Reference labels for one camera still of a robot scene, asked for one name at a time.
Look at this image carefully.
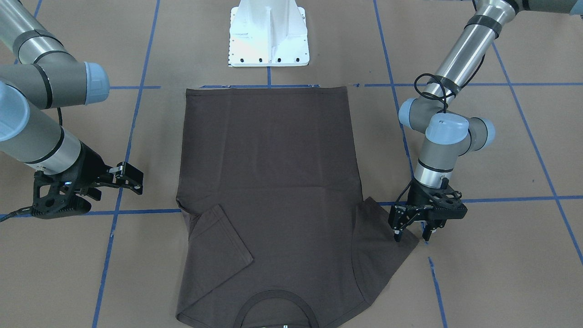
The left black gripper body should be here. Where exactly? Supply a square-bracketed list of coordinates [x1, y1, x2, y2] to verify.
[388, 180, 449, 228]

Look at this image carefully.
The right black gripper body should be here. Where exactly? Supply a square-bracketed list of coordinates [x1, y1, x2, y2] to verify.
[55, 143, 115, 195]

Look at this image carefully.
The dark brown t-shirt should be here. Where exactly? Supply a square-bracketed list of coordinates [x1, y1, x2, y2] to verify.
[176, 87, 419, 328]

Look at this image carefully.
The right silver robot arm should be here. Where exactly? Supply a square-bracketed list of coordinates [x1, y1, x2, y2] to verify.
[1, 0, 143, 195]

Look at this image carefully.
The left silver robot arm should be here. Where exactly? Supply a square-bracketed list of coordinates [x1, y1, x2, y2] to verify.
[388, 0, 582, 242]

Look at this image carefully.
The brown paper table cover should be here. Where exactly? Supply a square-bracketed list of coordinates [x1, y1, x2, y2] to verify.
[0, 0, 583, 328]

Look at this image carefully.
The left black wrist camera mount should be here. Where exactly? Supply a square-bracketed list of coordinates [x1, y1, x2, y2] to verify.
[430, 186, 468, 220]

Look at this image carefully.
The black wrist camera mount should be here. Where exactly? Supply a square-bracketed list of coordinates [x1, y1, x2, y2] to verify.
[430, 186, 468, 220]
[31, 171, 92, 220]

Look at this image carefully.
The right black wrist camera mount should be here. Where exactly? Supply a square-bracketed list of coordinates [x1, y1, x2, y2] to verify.
[31, 171, 92, 220]

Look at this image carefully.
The black braided cable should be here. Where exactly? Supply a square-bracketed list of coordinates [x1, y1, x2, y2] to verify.
[0, 107, 64, 224]
[395, 45, 486, 205]

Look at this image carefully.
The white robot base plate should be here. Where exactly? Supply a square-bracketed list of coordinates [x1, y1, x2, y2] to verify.
[228, 0, 310, 68]

